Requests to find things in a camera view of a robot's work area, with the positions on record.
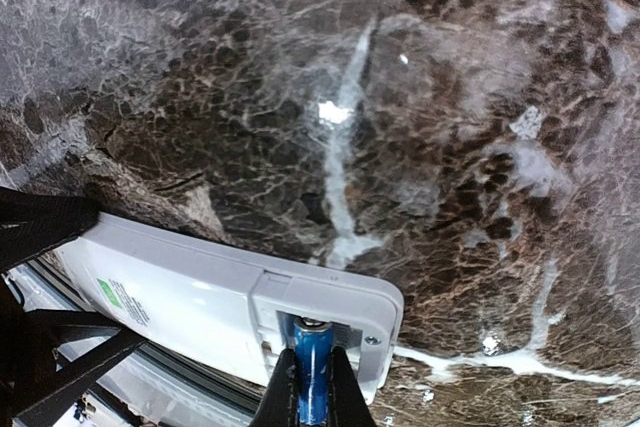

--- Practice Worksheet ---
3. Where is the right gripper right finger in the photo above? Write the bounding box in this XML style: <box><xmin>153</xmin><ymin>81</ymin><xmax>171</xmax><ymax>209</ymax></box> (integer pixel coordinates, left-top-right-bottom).
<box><xmin>327</xmin><ymin>346</ymin><xmax>376</xmax><ymax>427</ymax></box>

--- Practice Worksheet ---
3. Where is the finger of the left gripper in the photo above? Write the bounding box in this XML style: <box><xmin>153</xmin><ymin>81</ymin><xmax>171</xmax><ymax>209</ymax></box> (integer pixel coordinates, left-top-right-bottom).
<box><xmin>12</xmin><ymin>329</ymin><xmax>145</xmax><ymax>426</ymax></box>
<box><xmin>1</xmin><ymin>187</ymin><xmax>100</xmax><ymax>273</ymax></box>

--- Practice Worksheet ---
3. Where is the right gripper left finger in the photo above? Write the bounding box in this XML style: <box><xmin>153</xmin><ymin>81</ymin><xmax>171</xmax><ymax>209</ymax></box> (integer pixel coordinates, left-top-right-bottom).
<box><xmin>254</xmin><ymin>348</ymin><xmax>300</xmax><ymax>427</ymax></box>

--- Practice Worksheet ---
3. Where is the blue battery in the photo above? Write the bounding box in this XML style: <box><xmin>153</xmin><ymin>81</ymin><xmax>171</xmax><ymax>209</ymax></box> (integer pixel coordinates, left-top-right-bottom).
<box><xmin>294</xmin><ymin>317</ymin><xmax>333</xmax><ymax>426</ymax></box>

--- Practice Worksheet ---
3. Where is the white remote control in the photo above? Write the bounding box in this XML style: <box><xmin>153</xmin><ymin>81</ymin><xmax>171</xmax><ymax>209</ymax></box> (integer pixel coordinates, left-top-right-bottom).
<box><xmin>55</xmin><ymin>214</ymin><xmax>404</xmax><ymax>402</ymax></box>

